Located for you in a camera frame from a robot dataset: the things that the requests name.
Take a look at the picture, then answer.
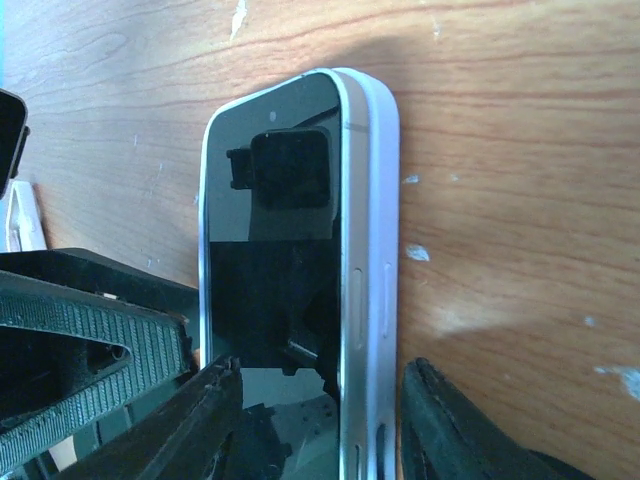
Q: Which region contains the white phone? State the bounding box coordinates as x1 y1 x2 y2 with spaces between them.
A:
201 69 374 480

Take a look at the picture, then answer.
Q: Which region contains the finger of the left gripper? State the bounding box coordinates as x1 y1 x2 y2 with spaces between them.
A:
1 248 199 473

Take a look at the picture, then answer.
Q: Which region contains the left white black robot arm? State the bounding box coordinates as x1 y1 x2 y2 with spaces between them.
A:
1 181 198 474

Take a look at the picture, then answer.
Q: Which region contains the lavender phone case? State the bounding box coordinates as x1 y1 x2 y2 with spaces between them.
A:
195 66 403 480

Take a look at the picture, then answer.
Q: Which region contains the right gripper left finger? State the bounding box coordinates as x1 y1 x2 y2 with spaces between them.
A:
57 356 243 479

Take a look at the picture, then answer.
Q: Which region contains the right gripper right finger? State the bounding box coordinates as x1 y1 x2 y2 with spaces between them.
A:
400 358 590 480

